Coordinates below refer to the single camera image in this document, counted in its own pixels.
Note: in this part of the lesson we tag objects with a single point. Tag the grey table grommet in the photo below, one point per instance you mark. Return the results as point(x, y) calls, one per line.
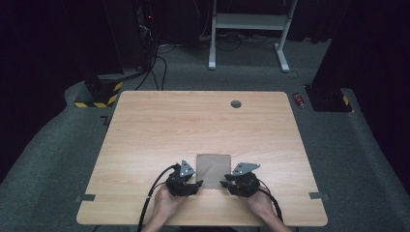
point(236, 104)

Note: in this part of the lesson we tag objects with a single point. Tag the person's right hand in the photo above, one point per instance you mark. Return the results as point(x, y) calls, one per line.
point(261, 206)

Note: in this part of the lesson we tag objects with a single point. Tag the red can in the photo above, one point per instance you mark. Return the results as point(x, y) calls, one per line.
point(298, 100)

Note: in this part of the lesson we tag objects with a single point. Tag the white metal stand frame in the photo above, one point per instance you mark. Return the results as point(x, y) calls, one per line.
point(249, 22)

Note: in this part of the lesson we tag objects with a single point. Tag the grey tape strip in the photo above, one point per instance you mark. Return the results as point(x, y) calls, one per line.
point(319, 195)
point(85, 197)

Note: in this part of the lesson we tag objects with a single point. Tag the beige cloth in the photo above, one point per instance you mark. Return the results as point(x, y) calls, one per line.
point(212, 170)

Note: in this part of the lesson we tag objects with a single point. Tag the yellow black striped stand base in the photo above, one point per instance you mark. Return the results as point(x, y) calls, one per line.
point(103, 92)

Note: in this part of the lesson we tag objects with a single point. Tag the dark equipment rack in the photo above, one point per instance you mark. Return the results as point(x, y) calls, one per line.
point(146, 35)

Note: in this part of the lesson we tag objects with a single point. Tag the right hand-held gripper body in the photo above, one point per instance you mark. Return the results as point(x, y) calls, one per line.
point(246, 183)

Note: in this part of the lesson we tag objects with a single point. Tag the person's left hand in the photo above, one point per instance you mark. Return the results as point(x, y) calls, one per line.
point(167, 203)

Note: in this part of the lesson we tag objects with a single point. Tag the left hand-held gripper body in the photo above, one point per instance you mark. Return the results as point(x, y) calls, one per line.
point(180, 182)

